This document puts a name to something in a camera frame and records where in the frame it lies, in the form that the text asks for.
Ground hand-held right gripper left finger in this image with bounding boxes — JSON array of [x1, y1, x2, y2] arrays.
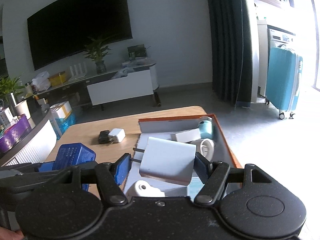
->
[[57, 152, 132, 205]]

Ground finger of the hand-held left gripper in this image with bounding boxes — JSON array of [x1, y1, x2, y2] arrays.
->
[[0, 161, 98, 193], [0, 162, 41, 175]]

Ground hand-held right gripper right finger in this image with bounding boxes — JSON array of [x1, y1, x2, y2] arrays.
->
[[194, 152, 273, 205]]

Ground teal cardboard box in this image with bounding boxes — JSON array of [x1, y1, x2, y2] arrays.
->
[[187, 176, 208, 197]]

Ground orange-rimmed cardboard box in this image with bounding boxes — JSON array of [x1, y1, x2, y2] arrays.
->
[[124, 114, 242, 197]]

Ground large white charger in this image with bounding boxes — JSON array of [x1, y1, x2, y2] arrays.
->
[[132, 137, 197, 186]]

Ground person's left hand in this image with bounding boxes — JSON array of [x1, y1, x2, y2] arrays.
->
[[0, 229, 24, 240]]

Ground white round device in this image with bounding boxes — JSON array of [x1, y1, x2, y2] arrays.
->
[[191, 138, 216, 161]]

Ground curved grey counter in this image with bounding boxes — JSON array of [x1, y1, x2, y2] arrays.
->
[[0, 97, 58, 167]]

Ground purple container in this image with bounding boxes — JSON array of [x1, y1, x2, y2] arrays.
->
[[0, 114, 33, 153]]

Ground white rectangular box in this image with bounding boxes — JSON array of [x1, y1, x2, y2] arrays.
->
[[171, 128, 201, 142]]

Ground small white charger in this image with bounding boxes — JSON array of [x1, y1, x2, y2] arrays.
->
[[108, 128, 126, 143]]

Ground small teal device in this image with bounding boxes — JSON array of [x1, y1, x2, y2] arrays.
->
[[198, 117, 214, 140]]

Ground black adapter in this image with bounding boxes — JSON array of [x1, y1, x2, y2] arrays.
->
[[98, 130, 111, 145]]

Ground blue plastic bag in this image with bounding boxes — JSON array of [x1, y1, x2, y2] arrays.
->
[[54, 114, 77, 138]]

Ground white cartons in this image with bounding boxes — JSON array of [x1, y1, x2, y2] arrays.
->
[[0, 107, 13, 128]]

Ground white cup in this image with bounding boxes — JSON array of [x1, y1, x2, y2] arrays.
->
[[14, 99, 31, 120]]

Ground yellow and white carton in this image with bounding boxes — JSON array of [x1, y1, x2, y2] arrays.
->
[[49, 101, 73, 120]]

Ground leafy green plant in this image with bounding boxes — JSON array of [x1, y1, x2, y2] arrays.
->
[[0, 75, 26, 113]]

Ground white television cabinet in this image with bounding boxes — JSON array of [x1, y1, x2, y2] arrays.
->
[[32, 59, 161, 110]]

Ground white plastic bag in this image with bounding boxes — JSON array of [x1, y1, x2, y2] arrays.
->
[[32, 71, 51, 92]]

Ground yellow box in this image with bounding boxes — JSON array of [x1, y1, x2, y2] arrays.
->
[[48, 71, 69, 87]]

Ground pale plastic bag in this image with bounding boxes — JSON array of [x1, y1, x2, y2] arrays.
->
[[111, 66, 136, 79]]

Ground dark green box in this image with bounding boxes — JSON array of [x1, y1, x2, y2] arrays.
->
[[127, 44, 146, 59]]

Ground potted green plant glass vase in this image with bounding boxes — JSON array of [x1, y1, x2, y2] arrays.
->
[[82, 35, 113, 74]]

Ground teal suitcase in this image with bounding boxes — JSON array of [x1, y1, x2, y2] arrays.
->
[[265, 45, 304, 120]]

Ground dark curtain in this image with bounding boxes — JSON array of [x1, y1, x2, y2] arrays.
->
[[204, 0, 254, 108]]

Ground black television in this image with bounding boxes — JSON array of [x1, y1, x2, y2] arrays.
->
[[27, 0, 133, 71]]

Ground white washing machine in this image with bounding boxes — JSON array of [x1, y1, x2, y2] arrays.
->
[[257, 20, 297, 103]]

